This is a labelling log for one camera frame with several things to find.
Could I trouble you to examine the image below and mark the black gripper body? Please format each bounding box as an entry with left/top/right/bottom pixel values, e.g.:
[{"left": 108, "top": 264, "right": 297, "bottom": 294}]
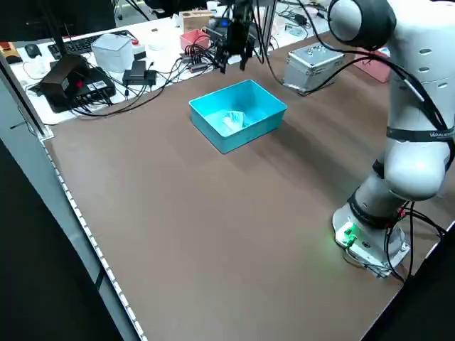
[{"left": 227, "top": 0, "right": 255, "bottom": 50}]

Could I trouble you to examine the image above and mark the aluminium frame post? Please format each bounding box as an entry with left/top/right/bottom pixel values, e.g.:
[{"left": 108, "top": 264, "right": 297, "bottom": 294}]
[{"left": 255, "top": 0, "right": 279, "bottom": 49}]

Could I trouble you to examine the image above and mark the pink plastic box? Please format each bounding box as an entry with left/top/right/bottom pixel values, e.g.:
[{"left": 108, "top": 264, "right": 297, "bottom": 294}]
[{"left": 353, "top": 48, "right": 392, "bottom": 84}]

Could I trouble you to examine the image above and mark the black usb hub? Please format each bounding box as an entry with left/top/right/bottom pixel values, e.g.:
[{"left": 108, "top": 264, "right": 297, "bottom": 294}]
[{"left": 178, "top": 51, "right": 211, "bottom": 73}]

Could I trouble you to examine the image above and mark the small pink bin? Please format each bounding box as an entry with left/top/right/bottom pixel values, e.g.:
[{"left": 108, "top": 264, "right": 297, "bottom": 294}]
[{"left": 179, "top": 29, "right": 211, "bottom": 53}]

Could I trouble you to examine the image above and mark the black keyboard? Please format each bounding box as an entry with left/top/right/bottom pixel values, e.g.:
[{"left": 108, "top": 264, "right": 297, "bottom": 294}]
[{"left": 47, "top": 33, "right": 106, "bottom": 60}]

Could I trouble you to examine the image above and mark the black electronics box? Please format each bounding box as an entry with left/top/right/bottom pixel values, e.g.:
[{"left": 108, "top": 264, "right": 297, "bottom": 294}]
[{"left": 37, "top": 55, "right": 117, "bottom": 112}]

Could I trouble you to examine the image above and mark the silver aluminium case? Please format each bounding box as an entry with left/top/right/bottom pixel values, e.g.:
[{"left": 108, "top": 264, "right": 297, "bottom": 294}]
[{"left": 283, "top": 43, "right": 346, "bottom": 95}]

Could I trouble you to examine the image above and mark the wooden box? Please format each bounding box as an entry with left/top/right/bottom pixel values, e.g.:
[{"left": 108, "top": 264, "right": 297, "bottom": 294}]
[{"left": 178, "top": 10, "right": 215, "bottom": 31}]

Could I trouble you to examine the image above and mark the black power adapter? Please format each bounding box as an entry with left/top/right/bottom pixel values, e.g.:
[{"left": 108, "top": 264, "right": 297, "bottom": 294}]
[{"left": 122, "top": 60, "right": 158, "bottom": 87}]

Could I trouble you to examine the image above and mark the white translucent container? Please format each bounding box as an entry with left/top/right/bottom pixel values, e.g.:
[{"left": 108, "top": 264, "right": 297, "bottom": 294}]
[{"left": 91, "top": 33, "right": 133, "bottom": 72}]

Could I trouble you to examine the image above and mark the black desk cable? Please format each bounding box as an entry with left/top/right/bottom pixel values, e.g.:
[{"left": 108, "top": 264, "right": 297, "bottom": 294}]
[{"left": 70, "top": 56, "right": 186, "bottom": 118}]

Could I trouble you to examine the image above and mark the used light blue mask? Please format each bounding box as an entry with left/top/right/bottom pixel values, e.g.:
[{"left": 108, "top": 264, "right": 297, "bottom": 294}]
[{"left": 221, "top": 109, "right": 250, "bottom": 129}]

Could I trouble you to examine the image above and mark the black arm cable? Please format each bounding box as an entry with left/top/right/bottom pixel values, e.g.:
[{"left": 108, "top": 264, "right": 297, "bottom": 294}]
[{"left": 296, "top": 0, "right": 449, "bottom": 283}]

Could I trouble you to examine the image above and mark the blue plastic box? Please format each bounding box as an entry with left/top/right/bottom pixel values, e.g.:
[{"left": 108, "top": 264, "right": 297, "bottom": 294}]
[{"left": 188, "top": 79, "right": 288, "bottom": 155}]

